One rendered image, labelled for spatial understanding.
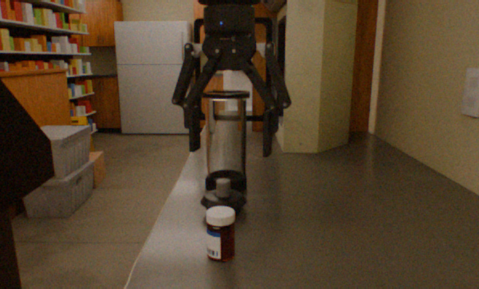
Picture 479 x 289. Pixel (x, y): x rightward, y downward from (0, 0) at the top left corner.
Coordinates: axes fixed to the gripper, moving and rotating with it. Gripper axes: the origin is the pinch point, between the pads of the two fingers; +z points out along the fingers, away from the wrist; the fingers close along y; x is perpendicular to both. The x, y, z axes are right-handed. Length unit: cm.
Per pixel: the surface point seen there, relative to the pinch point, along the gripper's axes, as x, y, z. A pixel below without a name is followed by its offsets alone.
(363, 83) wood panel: -107, -23, -2
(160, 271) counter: 12.4, 6.7, 16.9
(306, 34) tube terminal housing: -63, -4, -20
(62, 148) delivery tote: -169, 187, 54
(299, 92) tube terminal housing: -63, -3, -2
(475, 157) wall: -44, -48, 11
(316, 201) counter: -21.9, -12.5, 17.1
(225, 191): -9.7, 4.0, 12.2
